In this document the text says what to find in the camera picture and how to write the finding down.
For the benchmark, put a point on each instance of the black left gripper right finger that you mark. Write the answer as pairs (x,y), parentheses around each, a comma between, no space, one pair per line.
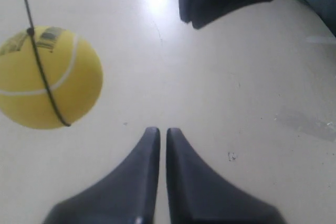
(198,194)

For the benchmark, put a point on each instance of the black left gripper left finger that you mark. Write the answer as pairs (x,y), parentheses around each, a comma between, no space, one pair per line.
(126,195)

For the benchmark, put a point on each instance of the yellow tennis ball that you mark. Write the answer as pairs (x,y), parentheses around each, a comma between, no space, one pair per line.
(55,83)

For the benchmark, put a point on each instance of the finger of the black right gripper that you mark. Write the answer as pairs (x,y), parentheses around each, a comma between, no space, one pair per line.
(205,12)

